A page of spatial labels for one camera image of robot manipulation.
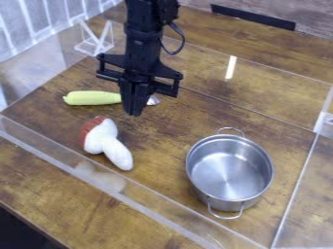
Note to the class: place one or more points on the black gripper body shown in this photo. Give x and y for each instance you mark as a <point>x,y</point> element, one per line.
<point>140,64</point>

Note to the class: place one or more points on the clear acrylic wall panel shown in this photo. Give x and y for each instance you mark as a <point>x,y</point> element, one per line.
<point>307,225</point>

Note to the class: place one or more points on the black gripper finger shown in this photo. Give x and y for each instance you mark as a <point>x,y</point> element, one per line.
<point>128,93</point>
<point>141,93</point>

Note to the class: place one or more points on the white red plush mushroom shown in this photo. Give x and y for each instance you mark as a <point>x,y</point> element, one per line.
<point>98,138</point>

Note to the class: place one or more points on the clear acrylic triangle stand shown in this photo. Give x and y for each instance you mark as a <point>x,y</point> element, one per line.
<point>96,44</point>

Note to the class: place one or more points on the black bar on table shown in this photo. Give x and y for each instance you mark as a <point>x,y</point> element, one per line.
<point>259,18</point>

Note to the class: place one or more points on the yellow handled metal spoon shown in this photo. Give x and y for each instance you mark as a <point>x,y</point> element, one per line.
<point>92,97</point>

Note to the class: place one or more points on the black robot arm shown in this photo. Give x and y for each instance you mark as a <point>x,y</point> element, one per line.
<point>149,16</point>

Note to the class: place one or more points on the silver metal pot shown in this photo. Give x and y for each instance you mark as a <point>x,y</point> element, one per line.
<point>231,171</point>

